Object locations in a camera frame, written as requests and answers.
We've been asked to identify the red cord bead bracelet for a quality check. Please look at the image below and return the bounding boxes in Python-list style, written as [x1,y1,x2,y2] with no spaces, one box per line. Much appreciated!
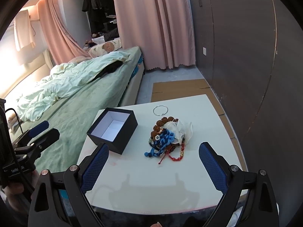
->
[158,138,187,165]

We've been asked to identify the dark multicolour bead bracelet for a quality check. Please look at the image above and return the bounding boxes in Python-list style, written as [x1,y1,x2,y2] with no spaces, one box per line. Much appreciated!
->
[147,136,177,155]

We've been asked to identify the white plastic bag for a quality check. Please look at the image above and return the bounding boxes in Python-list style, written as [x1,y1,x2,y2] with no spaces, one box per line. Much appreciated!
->
[163,120,193,145]

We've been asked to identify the brown rudraksha bead bracelet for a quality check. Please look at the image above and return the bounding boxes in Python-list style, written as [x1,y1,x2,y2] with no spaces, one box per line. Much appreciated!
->
[151,115,180,143]

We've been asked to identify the silver bangle ring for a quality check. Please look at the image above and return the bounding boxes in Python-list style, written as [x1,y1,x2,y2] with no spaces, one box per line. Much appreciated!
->
[152,106,169,117]

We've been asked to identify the black jewelry box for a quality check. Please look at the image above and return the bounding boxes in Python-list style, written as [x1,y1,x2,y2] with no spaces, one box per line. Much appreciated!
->
[87,108,138,155]

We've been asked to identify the left hand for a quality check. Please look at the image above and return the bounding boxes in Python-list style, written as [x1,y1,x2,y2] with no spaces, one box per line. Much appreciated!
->
[2,170,39,216]

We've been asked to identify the green bed mattress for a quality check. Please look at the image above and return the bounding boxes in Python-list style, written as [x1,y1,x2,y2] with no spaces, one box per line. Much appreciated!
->
[11,46,143,172]

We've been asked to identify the beige headboard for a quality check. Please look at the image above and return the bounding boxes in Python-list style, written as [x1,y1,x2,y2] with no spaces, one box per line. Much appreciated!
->
[1,49,54,99]

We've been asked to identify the light green duvet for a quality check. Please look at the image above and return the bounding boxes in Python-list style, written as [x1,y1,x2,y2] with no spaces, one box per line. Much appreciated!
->
[16,51,130,121]

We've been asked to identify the pink curtain left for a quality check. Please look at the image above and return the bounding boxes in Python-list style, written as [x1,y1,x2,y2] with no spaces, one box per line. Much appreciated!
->
[37,0,89,65]

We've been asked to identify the pink curtain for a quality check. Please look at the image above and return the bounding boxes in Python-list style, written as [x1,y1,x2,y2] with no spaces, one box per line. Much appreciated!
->
[37,0,89,65]
[114,0,196,70]

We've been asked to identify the white hanging cloth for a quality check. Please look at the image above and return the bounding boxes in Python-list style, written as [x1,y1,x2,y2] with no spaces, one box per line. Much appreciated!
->
[14,10,35,51]

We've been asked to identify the bear print pillow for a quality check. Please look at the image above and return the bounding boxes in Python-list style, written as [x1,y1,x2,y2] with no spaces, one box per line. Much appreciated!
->
[88,38,122,58]

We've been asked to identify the flattened cardboard sheet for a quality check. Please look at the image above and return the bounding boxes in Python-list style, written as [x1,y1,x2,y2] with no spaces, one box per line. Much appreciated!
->
[151,79,247,170]

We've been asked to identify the hanging dark clothes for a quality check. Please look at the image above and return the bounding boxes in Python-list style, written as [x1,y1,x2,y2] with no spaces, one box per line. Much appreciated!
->
[82,0,117,34]

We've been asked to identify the pink curtain right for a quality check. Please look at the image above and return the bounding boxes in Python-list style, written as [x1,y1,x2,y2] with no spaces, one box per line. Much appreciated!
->
[114,0,196,70]

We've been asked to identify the black cable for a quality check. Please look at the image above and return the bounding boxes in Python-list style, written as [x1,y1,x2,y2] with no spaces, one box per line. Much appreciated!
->
[4,107,25,135]

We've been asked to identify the dark wood wall panel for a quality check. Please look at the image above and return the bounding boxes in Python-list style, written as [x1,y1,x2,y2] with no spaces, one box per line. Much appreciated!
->
[190,0,302,226]

